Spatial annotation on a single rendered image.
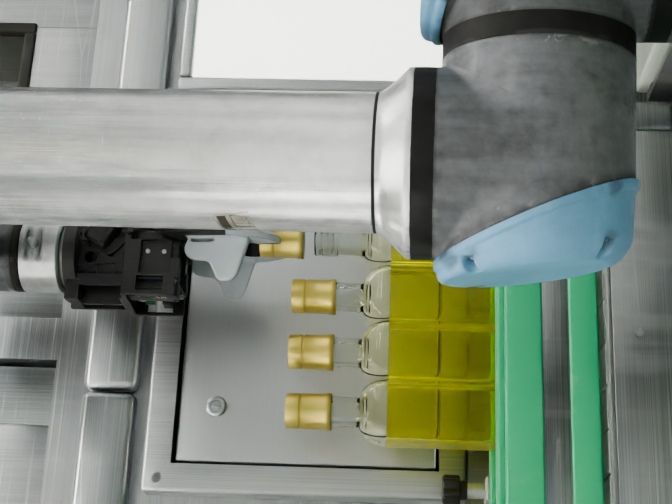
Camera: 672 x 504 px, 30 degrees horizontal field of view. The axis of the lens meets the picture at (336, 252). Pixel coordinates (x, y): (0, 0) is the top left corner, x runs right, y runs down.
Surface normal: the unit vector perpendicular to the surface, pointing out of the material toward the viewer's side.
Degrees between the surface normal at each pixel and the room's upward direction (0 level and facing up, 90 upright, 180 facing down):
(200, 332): 90
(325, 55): 90
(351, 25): 90
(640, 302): 90
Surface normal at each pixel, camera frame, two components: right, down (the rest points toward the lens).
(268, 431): -0.04, -0.36
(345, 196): -0.09, 0.51
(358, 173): -0.10, 0.25
